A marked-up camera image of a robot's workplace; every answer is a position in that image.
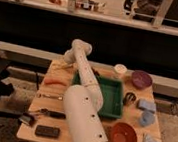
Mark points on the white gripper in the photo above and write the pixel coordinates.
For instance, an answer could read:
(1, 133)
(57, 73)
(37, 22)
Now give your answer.
(69, 57)

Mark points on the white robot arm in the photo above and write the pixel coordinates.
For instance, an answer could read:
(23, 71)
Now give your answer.
(84, 123)

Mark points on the purple bowl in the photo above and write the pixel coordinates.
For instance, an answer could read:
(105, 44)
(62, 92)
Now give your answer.
(141, 79)

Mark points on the red bowl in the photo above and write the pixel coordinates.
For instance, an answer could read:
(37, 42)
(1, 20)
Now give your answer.
(122, 132)

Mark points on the orange carrot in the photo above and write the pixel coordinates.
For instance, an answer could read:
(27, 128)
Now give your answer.
(49, 81)

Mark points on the metal spoon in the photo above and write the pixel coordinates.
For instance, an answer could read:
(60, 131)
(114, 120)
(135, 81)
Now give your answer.
(38, 95)

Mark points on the white cup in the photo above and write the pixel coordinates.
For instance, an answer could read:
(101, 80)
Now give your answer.
(120, 69)

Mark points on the green plastic tray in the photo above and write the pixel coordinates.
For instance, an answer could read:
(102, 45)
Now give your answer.
(104, 95)

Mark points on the dark round small object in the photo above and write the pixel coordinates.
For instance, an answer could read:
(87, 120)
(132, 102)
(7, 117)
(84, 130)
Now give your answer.
(129, 98)

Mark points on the black remote control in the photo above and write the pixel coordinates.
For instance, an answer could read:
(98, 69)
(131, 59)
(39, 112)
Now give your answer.
(43, 131)

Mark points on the blue sponge block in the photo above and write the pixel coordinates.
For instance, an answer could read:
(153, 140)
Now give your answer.
(147, 105)

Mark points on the black handled brush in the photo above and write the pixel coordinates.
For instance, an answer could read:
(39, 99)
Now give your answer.
(30, 117)

